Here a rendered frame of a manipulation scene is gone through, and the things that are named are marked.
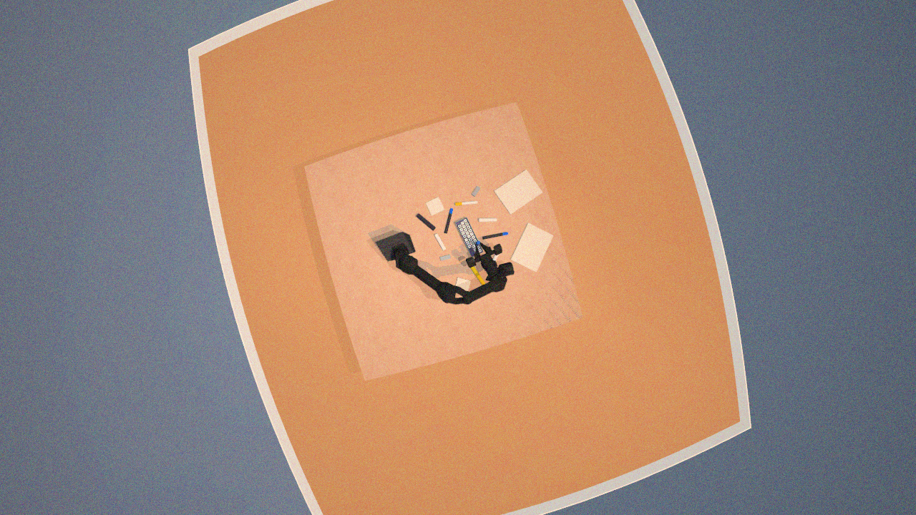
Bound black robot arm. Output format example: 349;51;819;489
391;243;514;305

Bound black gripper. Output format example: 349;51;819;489
466;242;502;269

